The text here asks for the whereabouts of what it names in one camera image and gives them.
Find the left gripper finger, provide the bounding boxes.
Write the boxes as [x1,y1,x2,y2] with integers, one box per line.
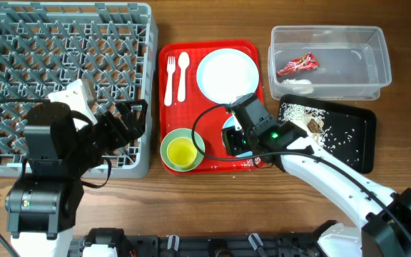
[116,101,142,141]
[128,99,148,138]

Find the small light blue bowl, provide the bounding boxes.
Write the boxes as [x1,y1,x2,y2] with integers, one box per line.
[222,116,253,158]

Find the yellow plastic cup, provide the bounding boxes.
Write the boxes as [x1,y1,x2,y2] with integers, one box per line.
[167,137,198,168]

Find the white plastic fork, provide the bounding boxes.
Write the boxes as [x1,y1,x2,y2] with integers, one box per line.
[163,56,176,106]

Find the white plastic spoon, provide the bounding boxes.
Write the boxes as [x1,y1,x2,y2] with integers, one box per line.
[177,51,190,102]

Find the brown food scraps with rice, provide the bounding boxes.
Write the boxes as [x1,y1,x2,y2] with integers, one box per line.
[279,102,356,167]

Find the white napkin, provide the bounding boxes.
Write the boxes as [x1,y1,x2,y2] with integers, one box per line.
[282,79,314,95]

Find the red snack wrapper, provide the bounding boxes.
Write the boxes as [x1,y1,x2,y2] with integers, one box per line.
[276,52,320,77]

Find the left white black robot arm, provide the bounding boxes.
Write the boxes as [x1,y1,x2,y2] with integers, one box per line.
[5,100,148,256]

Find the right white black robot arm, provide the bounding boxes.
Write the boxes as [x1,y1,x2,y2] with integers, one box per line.
[222,122,411,256]

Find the clear plastic waste bin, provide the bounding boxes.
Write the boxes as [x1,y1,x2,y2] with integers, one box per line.
[268,26,392,101]

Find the black rectangular waste tray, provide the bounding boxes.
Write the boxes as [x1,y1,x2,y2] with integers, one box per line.
[279,94,377,173]

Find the grey plastic dishwasher rack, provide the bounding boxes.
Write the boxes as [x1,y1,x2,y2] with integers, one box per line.
[0,1,158,176]

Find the spilled rice on tray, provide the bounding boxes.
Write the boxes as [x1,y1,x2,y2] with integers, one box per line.
[216,157,261,170]

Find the light green bowl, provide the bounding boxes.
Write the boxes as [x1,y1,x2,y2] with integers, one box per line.
[160,128,203,172]

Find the large light blue plate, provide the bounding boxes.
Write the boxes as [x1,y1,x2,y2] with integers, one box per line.
[196,49,260,104]

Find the red plastic serving tray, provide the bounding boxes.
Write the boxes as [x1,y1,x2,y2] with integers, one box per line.
[158,39,259,175]

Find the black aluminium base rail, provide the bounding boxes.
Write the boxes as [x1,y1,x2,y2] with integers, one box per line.
[67,228,324,257]

